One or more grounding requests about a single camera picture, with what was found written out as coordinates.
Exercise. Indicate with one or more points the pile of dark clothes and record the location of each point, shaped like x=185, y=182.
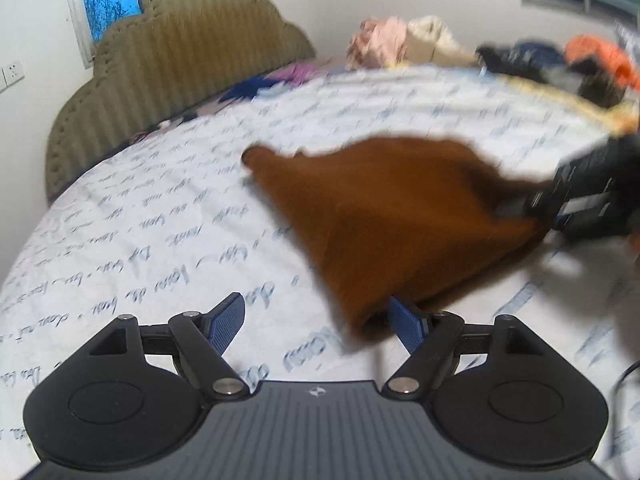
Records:
x=540, y=62

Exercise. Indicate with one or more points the white wall socket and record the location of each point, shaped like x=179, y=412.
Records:
x=11, y=76

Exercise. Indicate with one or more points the yellow blanket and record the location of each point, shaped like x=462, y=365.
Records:
x=565, y=97

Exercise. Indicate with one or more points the pillows at bed head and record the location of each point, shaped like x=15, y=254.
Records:
x=250, y=87

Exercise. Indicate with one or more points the white printed bedsheet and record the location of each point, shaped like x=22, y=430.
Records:
x=150, y=220

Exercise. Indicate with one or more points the brown knit garment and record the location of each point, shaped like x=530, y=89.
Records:
x=390, y=210

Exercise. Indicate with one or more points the orange cloth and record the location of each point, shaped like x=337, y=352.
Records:
x=605, y=57

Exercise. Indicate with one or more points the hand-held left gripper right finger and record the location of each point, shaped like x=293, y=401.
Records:
x=407, y=326

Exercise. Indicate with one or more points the olive ribbed headboard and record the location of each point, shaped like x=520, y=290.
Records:
x=175, y=60

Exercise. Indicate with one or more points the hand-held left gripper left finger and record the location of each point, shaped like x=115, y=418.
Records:
x=227, y=321

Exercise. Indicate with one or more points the cream cloth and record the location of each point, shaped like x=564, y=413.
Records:
x=440, y=37

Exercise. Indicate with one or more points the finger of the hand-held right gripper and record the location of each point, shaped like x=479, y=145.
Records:
x=525, y=205

